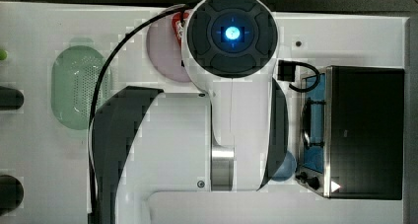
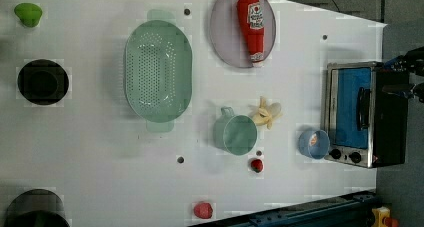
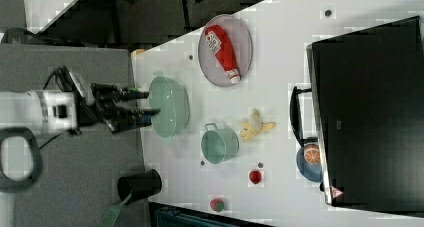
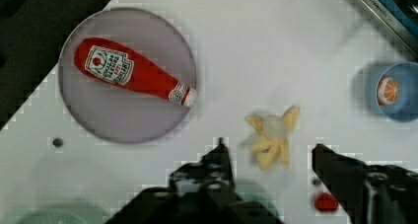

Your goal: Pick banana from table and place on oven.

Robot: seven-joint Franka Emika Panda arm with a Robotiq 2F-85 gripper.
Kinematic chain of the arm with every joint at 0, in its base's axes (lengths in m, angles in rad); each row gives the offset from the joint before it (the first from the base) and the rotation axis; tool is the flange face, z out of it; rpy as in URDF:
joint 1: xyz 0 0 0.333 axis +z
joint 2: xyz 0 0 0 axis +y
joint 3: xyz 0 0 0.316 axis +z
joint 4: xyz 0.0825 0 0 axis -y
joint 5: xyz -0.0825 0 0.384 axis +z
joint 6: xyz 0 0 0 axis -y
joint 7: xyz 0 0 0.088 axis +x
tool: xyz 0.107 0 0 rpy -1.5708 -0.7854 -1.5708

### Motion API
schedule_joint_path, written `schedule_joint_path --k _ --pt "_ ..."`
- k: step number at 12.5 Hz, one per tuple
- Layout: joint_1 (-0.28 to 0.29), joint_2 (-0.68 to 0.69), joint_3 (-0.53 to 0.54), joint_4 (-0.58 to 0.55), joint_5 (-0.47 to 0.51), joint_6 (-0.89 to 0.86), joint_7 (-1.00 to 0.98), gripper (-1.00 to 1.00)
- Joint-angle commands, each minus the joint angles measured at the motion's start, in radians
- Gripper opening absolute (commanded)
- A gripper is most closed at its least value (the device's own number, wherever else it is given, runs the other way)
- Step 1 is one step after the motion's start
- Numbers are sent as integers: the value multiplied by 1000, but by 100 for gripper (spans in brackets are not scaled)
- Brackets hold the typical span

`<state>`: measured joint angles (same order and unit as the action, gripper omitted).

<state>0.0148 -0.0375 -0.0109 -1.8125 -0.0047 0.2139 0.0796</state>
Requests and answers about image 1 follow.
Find red ketchup bottle toy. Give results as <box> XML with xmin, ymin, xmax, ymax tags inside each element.
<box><xmin>172</xmin><ymin>11</ymin><xmax>189</xmax><ymax>45</ymax></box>

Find green perforated colander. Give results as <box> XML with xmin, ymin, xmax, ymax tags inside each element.
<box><xmin>51</xmin><ymin>45</ymin><xmax>105</xmax><ymax>130</ymax></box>

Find green toy knob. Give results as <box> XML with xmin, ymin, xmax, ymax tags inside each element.
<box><xmin>0</xmin><ymin>49</ymin><xmax>8</xmax><ymax>61</ymax></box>

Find black toaster oven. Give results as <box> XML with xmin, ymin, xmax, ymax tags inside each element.
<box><xmin>295</xmin><ymin>66</ymin><xmax>404</xmax><ymax>200</ymax></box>

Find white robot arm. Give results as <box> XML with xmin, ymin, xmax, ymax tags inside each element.
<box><xmin>89</xmin><ymin>0</ymin><xmax>288</xmax><ymax>224</ymax></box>

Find blue small bowl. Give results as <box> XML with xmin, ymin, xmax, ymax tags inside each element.
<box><xmin>272</xmin><ymin>152</ymin><xmax>297</xmax><ymax>182</ymax></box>

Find pink round plate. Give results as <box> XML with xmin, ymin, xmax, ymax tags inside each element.
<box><xmin>146</xmin><ymin>14</ymin><xmax>190</xmax><ymax>83</ymax></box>

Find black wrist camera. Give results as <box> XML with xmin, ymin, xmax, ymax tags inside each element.
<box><xmin>277</xmin><ymin>60</ymin><xmax>296</xmax><ymax>82</ymax></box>

